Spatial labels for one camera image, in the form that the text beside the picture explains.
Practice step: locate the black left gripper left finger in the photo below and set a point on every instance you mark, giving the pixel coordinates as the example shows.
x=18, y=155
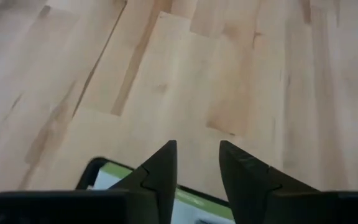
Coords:
x=163, y=180

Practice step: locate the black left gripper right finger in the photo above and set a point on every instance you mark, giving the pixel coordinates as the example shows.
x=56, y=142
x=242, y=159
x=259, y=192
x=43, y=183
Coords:
x=244, y=180

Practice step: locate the white instruction booklet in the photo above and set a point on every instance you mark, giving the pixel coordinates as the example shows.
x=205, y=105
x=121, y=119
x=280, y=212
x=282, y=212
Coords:
x=113, y=179

